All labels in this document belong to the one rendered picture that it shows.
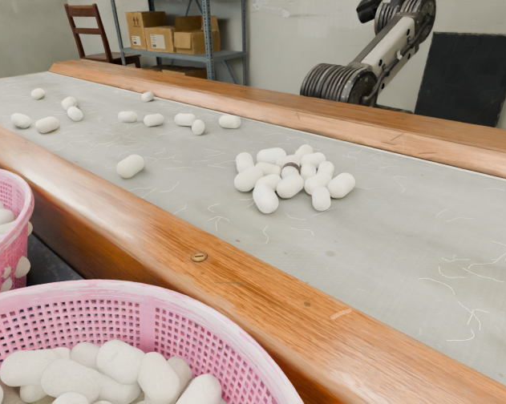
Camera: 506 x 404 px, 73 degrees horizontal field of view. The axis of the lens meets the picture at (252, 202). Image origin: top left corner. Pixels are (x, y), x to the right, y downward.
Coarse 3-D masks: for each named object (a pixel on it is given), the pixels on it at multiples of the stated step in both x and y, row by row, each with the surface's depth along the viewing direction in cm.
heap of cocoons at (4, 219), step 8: (0, 208) 36; (0, 216) 33; (8, 216) 33; (0, 224) 33; (8, 224) 32; (0, 232) 31; (24, 264) 29; (8, 272) 27; (16, 272) 29; (24, 272) 30; (8, 280) 28; (8, 288) 28
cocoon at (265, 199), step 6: (258, 186) 34; (264, 186) 34; (258, 192) 33; (264, 192) 33; (270, 192) 33; (258, 198) 33; (264, 198) 32; (270, 198) 32; (276, 198) 33; (258, 204) 33; (264, 204) 32; (270, 204) 32; (276, 204) 32; (264, 210) 32; (270, 210) 32
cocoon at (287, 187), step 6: (294, 174) 36; (282, 180) 35; (288, 180) 35; (294, 180) 35; (300, 180) 36; (282, 186) 35; (288, 186) 35; (294, 186) 35; (300, 186) 36; (282, 192) 35; (288, 192) 35; (294, 192) 35
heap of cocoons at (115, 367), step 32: (32, 352) 20; (64, 352) 21; (96, 352) 21; (128, 352) 20; (0, 384) 20; (32, 384) 19; (64, 384) 19; (96, 384) 19; (128, 384) 19; (160, 384) 18; (192, 384) 18
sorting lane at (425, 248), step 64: (64, 128) 57; (128, 128) 56; (256, 128) 55; (192, 192) 37; (384, 192) 37; (448, 192) 37; (256, 256) 28; (320, 256) 28; (384, 256) 28; (448, 256) 28; (384, 320) 22; (448, 320) 22
